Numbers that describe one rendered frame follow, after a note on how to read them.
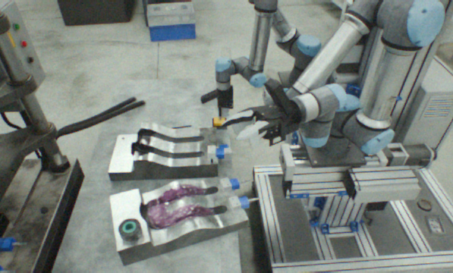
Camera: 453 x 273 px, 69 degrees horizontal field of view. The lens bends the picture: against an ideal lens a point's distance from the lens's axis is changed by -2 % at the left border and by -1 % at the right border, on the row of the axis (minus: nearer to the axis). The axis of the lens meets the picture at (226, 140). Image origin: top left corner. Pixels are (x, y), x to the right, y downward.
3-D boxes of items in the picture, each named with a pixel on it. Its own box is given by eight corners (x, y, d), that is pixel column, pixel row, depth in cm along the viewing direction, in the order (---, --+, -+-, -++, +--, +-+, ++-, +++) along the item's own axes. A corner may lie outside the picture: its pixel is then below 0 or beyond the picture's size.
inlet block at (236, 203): (256, 197, 145) (257, 189, 141) (262, 206, 141) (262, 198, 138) (228, 205, 141) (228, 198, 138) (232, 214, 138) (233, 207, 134)
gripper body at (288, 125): (268, 148, 86) (304, 133, 90) (268, 120, 81) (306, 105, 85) (251, 134, 92) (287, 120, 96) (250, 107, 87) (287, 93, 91)
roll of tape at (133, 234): (132, 245, 118) (130, 240, 116) (115, 236, 121) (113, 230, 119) (146, 228, 124) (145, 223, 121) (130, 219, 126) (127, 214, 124)
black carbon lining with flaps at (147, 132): (204, 138, 167) (203, 123, 161) (204, 161, 155) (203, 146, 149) (134, 140, 166) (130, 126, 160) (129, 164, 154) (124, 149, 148)
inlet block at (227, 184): (247, 180, 152) (247, 171, 149) (251, 187, 149) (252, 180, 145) (220, 187, 149) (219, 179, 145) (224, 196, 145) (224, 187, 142)
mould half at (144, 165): (216, 140, 176) (215, 120, 167) (218, 177, 157) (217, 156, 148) (121, 143, 175) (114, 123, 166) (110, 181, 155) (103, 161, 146)
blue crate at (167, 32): (194, 26, 476) (193, 11, 462) (196, 39, 446) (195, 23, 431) (151, 29, 470) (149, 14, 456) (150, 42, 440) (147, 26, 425)
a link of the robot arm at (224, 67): (235, 61, 158) (219, 64, 155) (234, 80, 165) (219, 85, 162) (227, 53, 163) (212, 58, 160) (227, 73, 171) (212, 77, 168)
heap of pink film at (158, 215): (203, 185, 146) (202, 173, 141) (216, 218, 133) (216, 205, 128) (143, 202, 139) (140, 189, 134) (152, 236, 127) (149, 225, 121)
